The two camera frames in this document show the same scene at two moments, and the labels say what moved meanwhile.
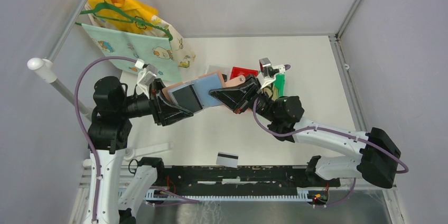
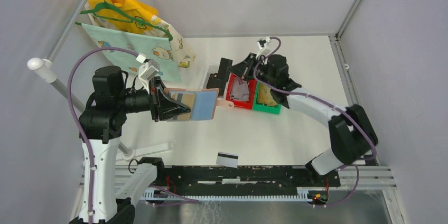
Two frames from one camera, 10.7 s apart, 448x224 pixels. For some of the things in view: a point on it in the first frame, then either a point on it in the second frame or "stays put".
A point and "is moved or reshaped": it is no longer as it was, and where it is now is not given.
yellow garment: x=136 y=9 stays put
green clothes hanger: x=124 y=14 stays put
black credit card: x=186 y=98 -> x=223 y=73
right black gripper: x=240 y=99 -> x=251 y=59
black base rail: x=240 y=179 stays put
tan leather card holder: x=195 y=94 is moved or reshaped
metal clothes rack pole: x=45 y=67 stays put
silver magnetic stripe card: x=227 y=159 stays put
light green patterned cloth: x=156 y=52 stays put
